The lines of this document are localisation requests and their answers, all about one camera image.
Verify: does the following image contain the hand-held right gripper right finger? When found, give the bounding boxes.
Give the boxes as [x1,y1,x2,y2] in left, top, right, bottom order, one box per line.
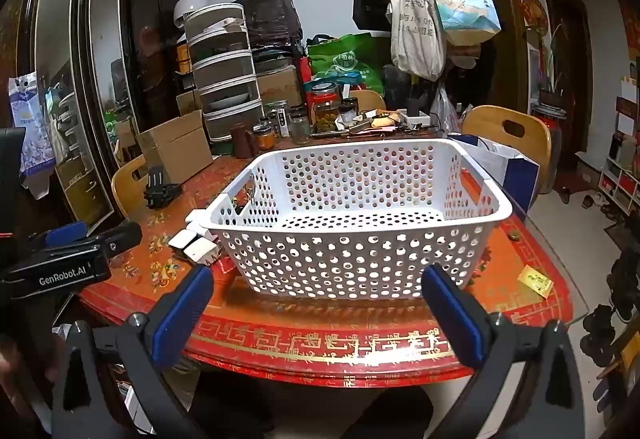
[421,263,586,439]

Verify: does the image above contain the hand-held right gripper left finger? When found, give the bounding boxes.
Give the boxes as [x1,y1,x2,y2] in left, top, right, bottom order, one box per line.
[50,264,216,439]

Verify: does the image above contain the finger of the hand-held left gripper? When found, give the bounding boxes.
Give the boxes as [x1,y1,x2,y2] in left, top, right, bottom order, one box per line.
[82,220,143,260]
[27,220,88,252]

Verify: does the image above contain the white charger black face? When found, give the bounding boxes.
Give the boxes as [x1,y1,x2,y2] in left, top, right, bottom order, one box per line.
[168,229,197,254]

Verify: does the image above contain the black toy car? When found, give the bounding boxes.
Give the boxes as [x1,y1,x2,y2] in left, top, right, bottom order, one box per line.
[144,184,183,210]

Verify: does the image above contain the large white charger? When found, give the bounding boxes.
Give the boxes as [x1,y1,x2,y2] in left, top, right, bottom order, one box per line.
[184,239,221,266]

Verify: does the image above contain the white perforated plastic basket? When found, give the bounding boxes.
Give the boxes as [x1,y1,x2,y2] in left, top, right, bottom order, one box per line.
[205,138,515,302]

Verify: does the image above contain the yellow card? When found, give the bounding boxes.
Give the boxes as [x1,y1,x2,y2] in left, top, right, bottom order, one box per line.
[517,265,555,297]

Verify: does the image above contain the open cardboard box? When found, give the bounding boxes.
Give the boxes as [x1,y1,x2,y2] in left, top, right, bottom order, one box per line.
[136,110,213,184]

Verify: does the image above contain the blue white hanging package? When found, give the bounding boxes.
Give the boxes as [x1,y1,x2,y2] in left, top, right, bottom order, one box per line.
[7,74,57,190]

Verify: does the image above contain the red printed tablecloth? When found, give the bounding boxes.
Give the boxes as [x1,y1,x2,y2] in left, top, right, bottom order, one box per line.
[80,129,576,387]

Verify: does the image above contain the brown ceramic jug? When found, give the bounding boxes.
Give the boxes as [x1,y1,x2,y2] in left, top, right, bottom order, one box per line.
[230,124,258,160]

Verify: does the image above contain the black shoes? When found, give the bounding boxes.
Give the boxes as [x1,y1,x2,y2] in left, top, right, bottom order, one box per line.
[580,244,640,370]

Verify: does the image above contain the white and blue paper bag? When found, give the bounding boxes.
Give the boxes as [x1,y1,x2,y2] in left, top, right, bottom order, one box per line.
[447,134,541,214]

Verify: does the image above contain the dark wooden mirrored cabinet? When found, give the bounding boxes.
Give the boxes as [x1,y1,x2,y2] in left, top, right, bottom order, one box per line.
[0,0,187,230]

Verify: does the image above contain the orange jar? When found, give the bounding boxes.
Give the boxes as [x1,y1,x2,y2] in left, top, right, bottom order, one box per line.
[254,126,278,154]

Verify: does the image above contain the white plastic drawer tower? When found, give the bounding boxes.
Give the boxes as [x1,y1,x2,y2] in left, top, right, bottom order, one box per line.
[182,3,266,140]

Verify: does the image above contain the white plastic bag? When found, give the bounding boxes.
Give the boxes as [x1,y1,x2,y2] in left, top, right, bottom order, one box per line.
[430,86,461,134]

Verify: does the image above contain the empty glass jar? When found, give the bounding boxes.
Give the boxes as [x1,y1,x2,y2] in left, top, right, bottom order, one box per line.
[289,111,311,144]

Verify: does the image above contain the white cube storage shelf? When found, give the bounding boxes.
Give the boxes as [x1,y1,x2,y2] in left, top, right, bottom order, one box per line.
[597,154,640,214]

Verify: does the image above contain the red lid glass jar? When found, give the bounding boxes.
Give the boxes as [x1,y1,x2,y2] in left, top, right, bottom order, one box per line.
[311,83,341,124]

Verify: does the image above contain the black bag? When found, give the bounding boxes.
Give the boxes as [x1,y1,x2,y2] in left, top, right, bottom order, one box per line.
[235,0,303,52]

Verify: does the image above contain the potted plant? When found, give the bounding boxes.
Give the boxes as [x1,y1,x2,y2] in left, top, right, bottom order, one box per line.
[537,24,566,104]

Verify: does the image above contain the green shopping bag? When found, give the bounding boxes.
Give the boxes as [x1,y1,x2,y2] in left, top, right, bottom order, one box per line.
[306,33,388,94]

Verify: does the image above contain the beige canvas tote bag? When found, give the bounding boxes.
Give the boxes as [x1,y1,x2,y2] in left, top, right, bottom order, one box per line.
[389,0,447,82]

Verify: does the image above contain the blue printed paper bag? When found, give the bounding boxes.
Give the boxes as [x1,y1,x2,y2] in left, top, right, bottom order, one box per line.
[425,0,502,47]

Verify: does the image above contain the wooden chair with handle hole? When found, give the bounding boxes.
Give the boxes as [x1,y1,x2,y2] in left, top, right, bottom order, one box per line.
[461,105,552,192]

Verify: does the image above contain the red round wall ornament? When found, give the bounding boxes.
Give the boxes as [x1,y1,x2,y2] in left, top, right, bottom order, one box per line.
[520,0,548,32]

